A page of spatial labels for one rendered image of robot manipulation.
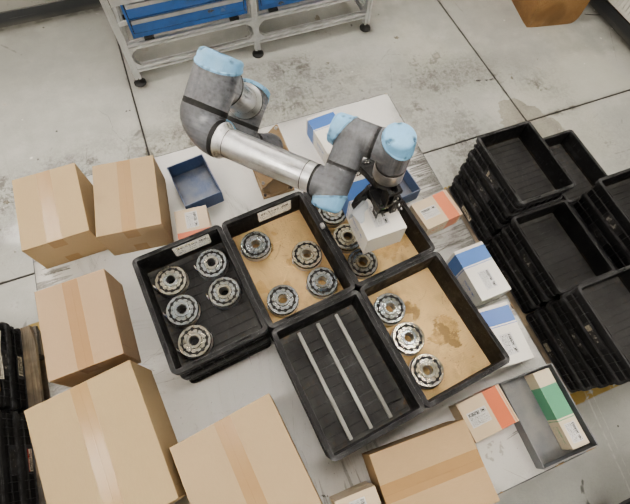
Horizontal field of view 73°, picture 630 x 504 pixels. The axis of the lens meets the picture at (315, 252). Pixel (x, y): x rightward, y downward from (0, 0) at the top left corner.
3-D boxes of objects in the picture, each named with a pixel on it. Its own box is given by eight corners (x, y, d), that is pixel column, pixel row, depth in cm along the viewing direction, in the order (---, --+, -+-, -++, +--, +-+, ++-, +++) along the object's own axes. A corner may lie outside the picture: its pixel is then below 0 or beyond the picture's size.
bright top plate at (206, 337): (172, 336, 132) (172, 335, 131) (202, 319, 134) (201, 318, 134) (186, 364, 128) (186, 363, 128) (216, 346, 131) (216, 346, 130)
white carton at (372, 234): (337, 198, 131) (339, 182, 123) (372, 187, 133) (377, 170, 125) (363, 254, 124) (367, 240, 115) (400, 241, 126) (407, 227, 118)
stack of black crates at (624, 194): (544, 225, 234) (596, 179, 193) (589, 209, 239) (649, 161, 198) (588, 289, 219) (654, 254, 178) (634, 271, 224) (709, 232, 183)
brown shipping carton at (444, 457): (388, 531, 126) (399, 543, 111) (361, 453, 134) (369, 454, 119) (478, 494, 130) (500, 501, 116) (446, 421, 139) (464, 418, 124)
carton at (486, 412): (467, 443, 136) (476, 443, 129) (448, 406, 141) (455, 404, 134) (508, 421, 139) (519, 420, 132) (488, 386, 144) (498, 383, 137)
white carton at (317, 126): (306, 132, 185) (306, 118, 177) (330, 124, 188) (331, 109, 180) (326, 167, 178) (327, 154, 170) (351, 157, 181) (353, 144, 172)
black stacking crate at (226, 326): (143, 273, 145) (131, 260, 134) (225, 239, 151) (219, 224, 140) (183, 381, 131) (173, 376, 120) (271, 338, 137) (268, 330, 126)
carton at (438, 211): (422, 238, 166) (428, 229, 159) (406, 214, 170) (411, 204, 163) (456, 222, 169) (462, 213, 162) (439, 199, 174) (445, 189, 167)
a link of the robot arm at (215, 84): (230, 120, 155) (173, 97, 102) (243, 80, 152) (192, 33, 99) (260, 133, 155) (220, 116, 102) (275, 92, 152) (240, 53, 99)
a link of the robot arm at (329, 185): (158, 139, 106) (333, 216, 94) (172, 96, 104) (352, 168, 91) (186, 146, 117) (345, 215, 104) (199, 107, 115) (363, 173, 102)
